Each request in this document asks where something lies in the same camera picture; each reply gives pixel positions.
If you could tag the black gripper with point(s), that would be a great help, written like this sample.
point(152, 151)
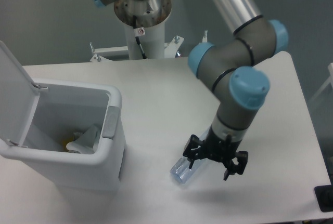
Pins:
point(218, 150)

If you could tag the clear plastic water bottle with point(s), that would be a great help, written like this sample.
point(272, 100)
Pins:
point(181, 172)

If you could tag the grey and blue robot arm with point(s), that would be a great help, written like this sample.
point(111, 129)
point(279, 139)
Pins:
point(228, 72)

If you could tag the yellow and white trash pieces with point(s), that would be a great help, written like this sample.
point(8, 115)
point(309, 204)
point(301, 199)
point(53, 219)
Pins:
point(72, 138)

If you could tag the white plastic trash can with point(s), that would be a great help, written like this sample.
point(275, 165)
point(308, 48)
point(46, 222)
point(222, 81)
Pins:
point(37, 114)

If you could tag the black device at table edge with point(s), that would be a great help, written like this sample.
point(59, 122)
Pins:
point(324, 197)

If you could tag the white frame at right edge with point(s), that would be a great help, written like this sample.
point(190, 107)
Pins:
point(323, 91)

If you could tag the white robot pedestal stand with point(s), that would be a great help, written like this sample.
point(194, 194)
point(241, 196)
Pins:
point(144, 27)

